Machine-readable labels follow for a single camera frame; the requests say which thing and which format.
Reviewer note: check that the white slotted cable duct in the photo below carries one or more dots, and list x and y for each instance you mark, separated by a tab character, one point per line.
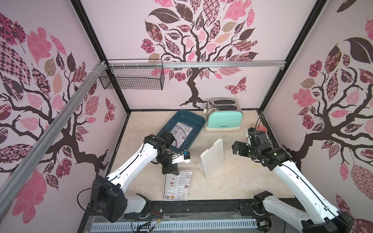
173	226

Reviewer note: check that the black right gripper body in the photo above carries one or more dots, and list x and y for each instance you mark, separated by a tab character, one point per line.
241	148

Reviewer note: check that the aluminium frame rail back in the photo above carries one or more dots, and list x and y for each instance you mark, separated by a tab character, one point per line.
181	65

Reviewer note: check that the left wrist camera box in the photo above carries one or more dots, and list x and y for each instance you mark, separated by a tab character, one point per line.
186	157

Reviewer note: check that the old Dim Sum Inn menu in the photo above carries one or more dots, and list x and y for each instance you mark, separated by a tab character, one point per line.
176	188

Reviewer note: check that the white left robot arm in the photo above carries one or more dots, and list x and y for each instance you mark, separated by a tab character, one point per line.
108	193

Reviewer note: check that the new Dim Sum Inn menu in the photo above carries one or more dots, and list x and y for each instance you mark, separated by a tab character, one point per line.
180	132

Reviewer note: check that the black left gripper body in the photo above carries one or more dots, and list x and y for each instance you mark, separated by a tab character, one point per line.
165	160

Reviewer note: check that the aluminium frame rail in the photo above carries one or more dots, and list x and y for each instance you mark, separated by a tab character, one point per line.
25	169
181	65

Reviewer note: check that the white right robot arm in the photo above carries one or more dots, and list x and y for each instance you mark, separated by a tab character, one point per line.
319	215

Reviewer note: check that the clear acrylic menu holder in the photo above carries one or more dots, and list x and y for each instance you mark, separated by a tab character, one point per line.
211	159

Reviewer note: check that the aluminium frame rail left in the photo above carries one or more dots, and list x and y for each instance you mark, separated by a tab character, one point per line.
25	169

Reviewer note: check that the black wire basket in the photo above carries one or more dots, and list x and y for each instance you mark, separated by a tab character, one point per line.
133	74

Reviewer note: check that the mint green toaster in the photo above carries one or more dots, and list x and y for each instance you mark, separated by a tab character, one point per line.
223	114

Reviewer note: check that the pink plastic cup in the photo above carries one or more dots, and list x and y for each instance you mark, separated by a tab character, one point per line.
262	128

